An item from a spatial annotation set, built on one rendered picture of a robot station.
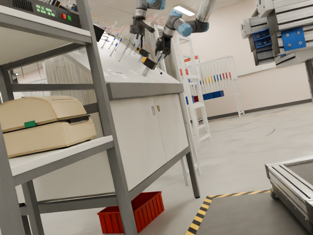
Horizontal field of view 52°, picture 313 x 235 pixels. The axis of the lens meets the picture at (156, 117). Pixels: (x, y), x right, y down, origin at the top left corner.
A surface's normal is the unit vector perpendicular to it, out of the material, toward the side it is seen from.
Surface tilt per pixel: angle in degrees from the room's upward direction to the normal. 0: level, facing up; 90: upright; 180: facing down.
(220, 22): 90
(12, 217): 90
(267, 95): 90
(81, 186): 90
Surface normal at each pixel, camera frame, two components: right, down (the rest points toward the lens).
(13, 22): 0.92, -0.18
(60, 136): -0.27, 0.08
